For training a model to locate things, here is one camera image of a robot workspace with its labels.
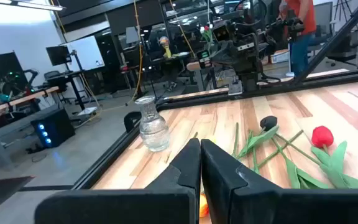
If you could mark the large dark screen panel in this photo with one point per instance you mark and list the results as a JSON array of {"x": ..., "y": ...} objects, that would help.
[{"x": 2, "y": 68}]

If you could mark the hazard-striped black floor mat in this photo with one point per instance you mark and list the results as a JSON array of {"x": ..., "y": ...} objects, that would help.
[{"x": 2, "y": 189}]

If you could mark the white cardboard box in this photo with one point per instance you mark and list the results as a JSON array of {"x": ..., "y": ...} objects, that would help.
[{"x": 280, "y": 57}]

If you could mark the clear glass vase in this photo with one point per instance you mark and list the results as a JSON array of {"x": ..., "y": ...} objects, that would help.
[{"x": 152, "y": 130}]

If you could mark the black hook bracket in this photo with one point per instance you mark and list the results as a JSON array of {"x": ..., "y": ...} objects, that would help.
[{"x": 132, "y": 119}]

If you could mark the white and red flower bunch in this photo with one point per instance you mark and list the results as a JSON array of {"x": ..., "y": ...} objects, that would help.
[{"x": 206, "y": 32}]

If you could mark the black monitor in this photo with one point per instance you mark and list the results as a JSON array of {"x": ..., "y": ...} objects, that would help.
[{"x": 58, "y": 55}]

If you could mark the black artificial tulip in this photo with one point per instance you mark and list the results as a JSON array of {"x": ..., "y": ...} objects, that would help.
[{"x": 269, "y": 123}]

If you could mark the black computer with blue lights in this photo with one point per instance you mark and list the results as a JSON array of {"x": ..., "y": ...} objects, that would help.
[{"x": 53, "y": 127}]

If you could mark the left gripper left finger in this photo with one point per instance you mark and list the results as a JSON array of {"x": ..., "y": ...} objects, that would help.
[{"x": 172, "y": 202}]

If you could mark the yellow artificial tulip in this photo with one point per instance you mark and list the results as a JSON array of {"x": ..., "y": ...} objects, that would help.
[{"x": 203, "y": 207}]

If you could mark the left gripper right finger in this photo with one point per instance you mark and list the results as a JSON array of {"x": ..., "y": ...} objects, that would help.
[{"x": 244, "y": 202}]

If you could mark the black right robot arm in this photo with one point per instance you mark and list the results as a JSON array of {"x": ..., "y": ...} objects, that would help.
[{"x": 249, "y": 77}]

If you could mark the ceiling light strip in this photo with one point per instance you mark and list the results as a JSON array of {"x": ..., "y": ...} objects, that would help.
[{"x": 20, "y": 3}]

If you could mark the black office chair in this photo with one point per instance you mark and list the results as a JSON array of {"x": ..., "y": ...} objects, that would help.
[
  {"x": 343, "y": 46},
  {"x": 53, "y": 76}
]

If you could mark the wooden desk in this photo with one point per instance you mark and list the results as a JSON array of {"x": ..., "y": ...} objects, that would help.
[{"x": 20, "y": 100}]

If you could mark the pile of artificial tulips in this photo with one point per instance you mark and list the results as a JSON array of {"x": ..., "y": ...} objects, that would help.
[{"x": 322, "y": 137}]

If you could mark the small green display device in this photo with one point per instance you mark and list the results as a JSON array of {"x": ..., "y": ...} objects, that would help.
[{"x": 204, "y": 56}]

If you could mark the whiteboard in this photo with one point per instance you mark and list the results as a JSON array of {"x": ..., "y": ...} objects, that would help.
[{"x": 85, "y": 53}]

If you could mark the black desk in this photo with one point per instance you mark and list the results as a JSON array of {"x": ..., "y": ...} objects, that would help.
[{"x": 64, "y": 74}]

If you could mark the person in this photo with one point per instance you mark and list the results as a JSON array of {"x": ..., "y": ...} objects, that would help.
[{"x": 303, "y": 18}]

